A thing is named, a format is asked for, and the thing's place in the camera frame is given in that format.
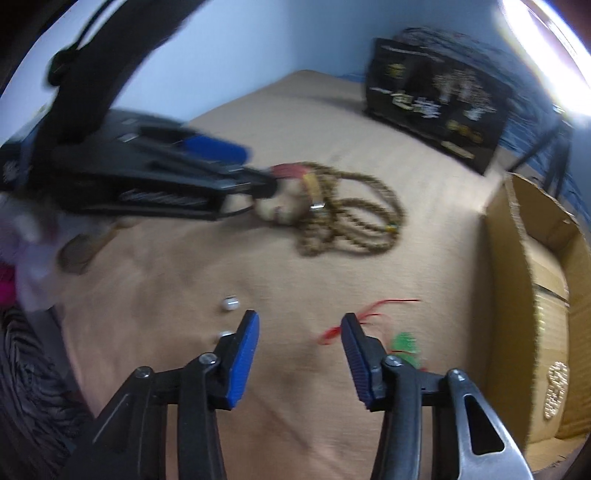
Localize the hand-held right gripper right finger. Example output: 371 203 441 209
341 313 536 480

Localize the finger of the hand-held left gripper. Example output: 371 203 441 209
111 159 280 221
139 126 254 166

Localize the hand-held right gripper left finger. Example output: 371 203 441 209
69 310 260 480

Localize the pale bead bracelet red tassel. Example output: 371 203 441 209
254 162 329 227

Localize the cardboard box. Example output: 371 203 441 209
480 172 591 474

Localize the person's left forearm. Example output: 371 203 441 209
0 191 63 311

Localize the person's left hand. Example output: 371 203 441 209
58 217 139 276

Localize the tan bed sheet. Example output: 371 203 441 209
55 69 555 480

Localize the pink cloth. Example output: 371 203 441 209
0 265 22 308

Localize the black printed box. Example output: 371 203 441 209
364 28 515 176

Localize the black striped cloth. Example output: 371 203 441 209
0 305 99 480

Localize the red cord green pendant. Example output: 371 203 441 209
316 298 428 372

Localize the black strap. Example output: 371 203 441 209
34 0 211 148

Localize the long brown bead necklace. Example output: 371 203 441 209
295 161 408 258

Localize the white pearl bracelet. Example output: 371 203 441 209
540 361 570 421

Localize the black metal frame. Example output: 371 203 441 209
501 104 576 204

